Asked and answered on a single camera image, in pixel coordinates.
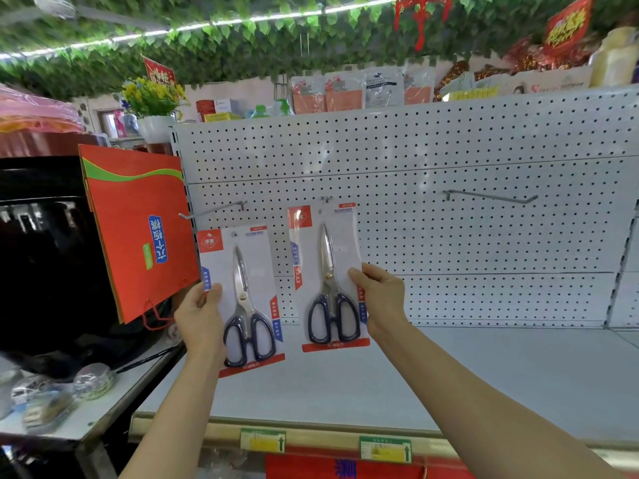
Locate person's right hand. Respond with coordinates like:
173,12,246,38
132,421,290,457
347,262,411,340

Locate person's left hand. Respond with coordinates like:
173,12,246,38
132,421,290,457
173,281,228,365

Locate white red scissors pack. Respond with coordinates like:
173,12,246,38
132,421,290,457
197,225,286,379
287,203,371,353

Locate white metal pegboard shelf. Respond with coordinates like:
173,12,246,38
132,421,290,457
128,83,639,464

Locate person's right forearm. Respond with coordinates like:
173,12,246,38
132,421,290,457
371,321,628,479

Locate person's left forearm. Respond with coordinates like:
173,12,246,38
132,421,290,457
118,343,226,479

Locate black pen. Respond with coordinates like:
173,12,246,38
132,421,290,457
115,346,180,375

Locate orange gift bag green stripe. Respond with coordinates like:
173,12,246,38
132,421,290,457
78,144,202,331

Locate clear glass ashtray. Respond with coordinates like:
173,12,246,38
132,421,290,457
73,363,116,400

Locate yellow green price tag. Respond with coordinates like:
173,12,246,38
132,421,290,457
240,427,286,454
359,435,413,464

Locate black glass appliance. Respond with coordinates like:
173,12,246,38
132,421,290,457
0,154,176,380

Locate plastic wrapped items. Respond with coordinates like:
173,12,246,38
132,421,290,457
9,379,76,434

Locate orange packet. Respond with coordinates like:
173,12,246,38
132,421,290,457
290,76,328,115
324,72,365,113
403,64,435,106

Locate white packet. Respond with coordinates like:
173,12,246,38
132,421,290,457
363,67,405,109

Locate yellow flowers white pot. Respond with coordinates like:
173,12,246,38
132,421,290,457
119,77,190,144

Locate small red hanging sign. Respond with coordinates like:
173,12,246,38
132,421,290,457
142,55,176,85

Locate stack of pink basins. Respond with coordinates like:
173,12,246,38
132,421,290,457
0,84,86,135

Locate green artificial leaf vines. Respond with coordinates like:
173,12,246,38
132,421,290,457
0,0,639,101

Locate red hanging knot ornament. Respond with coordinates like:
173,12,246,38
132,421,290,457
393,0,454,53

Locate white light strip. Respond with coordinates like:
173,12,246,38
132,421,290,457
0,0,400,61

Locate red gold hanging sign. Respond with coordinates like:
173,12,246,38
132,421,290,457
542,0,594,58

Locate pale yellow bottle pack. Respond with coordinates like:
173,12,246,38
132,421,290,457
588,27,639,88

